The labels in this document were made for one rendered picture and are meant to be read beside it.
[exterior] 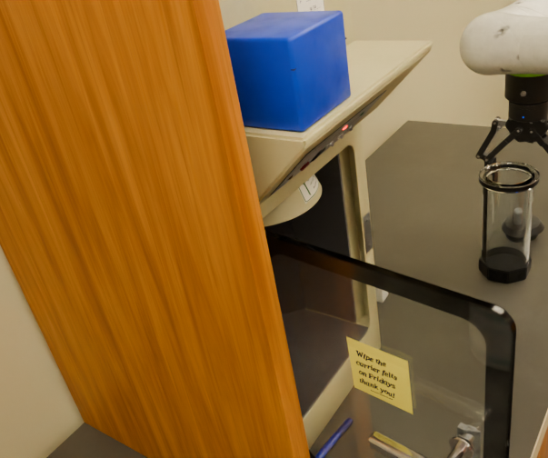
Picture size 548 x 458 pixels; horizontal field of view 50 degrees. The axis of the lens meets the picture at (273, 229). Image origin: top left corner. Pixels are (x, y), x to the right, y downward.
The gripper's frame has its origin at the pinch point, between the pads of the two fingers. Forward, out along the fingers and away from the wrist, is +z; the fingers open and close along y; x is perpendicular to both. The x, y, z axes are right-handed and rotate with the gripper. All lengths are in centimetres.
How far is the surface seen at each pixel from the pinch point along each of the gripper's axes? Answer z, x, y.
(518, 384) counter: 12.3, 45.3, -11.5
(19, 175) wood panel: -39, 86, 39
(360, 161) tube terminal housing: -27, 48, 13
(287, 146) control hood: -43, 78, 4
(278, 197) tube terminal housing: -32, 69, 13
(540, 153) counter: 11.4, -42.6, 6.0
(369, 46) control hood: -45, 49, 9
